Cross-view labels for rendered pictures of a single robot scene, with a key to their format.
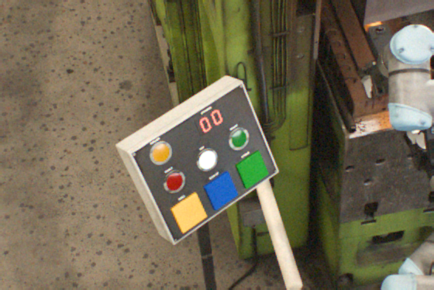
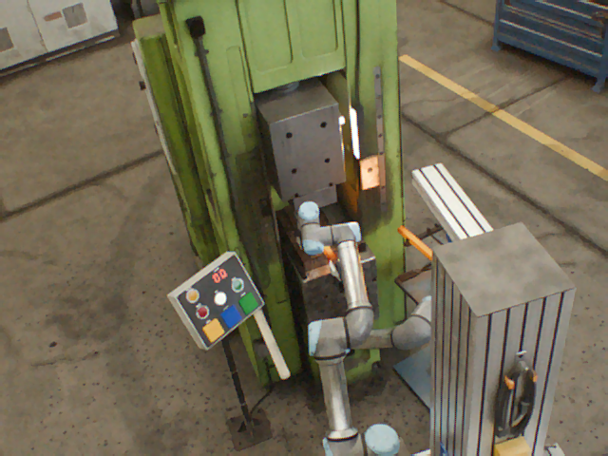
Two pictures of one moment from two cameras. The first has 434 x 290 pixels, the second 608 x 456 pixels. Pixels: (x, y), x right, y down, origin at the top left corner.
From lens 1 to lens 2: 0.99 m
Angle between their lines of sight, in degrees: 13
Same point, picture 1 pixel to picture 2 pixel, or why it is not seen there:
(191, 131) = (209, 282)
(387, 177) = (332, 307)
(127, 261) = (190, 399)
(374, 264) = not seen: hidden behind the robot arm
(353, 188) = (314, 316)
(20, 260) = (123, 407)
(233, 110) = (232, 269)
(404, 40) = (303, 209)
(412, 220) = not seen: hidden behind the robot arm
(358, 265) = not seen: hidden behind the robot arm
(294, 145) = (279, 299)
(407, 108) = (310, 240)
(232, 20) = (226, 222)
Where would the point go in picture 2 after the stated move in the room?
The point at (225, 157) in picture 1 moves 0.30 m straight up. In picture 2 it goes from (231, 296) to (218, 246)
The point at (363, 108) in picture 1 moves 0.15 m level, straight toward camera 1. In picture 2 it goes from (309, 265) to (308, 288)
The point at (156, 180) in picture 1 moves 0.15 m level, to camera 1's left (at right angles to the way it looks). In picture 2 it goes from (192, 312) to (157, 320)
